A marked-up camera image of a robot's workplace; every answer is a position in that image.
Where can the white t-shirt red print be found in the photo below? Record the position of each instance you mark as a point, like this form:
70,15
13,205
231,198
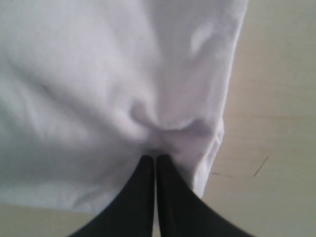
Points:
88,86

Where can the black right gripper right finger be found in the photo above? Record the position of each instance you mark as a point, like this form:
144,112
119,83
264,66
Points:
181,212

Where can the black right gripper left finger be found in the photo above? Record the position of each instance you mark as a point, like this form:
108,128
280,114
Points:
131,213

